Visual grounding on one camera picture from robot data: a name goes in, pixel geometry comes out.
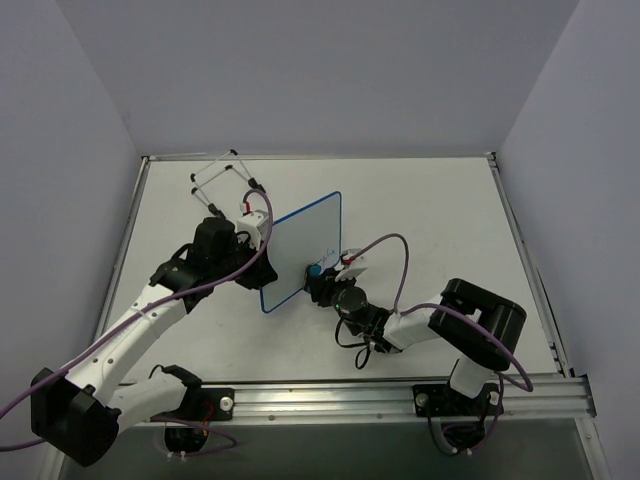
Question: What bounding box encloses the blue whiteboard eraser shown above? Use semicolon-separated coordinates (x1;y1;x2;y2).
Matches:
303;264;323;292

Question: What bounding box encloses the blue framed whiteboard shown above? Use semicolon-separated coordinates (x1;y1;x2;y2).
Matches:
260;191;342;314

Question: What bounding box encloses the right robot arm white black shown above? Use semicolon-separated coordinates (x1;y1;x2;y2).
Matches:
304;265;533;413

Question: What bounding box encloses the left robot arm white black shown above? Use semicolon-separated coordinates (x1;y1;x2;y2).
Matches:
29;211;277;467

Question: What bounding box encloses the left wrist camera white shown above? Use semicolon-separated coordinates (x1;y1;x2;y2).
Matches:
236;202;271;250

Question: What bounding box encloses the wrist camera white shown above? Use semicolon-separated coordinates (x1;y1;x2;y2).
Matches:
236;202;271;250
336;249;367;281

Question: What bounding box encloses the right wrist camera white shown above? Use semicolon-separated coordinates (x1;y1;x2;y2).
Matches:
336;249;367;281

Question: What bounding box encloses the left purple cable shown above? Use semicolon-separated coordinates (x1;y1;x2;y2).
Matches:
0;189;275;459

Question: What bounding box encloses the purple cable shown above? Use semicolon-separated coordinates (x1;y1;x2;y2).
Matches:
0;189;275;459
349;232;535;454

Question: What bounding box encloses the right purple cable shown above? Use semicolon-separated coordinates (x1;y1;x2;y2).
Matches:
349;232;535;454

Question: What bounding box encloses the metal wire easel stand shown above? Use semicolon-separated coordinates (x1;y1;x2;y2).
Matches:
189;149;266;218

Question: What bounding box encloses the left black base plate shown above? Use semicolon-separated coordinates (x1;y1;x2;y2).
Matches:
195;386;235;423

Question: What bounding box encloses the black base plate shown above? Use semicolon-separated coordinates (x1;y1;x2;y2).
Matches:
412;382;504;418
195;386;235;423

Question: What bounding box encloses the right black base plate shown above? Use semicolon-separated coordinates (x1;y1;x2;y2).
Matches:
412;382;504;418

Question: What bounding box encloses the aluminium mounting rail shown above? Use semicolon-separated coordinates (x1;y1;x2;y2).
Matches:
201;375;596;426

